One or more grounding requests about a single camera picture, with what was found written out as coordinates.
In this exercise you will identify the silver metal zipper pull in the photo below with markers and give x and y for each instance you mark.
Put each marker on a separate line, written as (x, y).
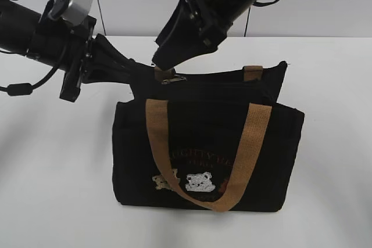
(176, 78)

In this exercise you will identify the black canvas tote bag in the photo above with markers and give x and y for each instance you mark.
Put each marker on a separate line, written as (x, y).
(217, 141)

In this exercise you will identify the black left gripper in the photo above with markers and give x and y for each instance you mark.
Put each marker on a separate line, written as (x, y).
(64, 47)

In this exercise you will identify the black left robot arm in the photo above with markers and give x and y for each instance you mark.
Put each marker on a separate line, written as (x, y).
(18, 25)

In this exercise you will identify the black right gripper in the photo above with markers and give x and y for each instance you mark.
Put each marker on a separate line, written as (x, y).
(177, 44)

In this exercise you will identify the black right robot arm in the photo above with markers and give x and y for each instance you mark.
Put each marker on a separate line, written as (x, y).
(231, 9)

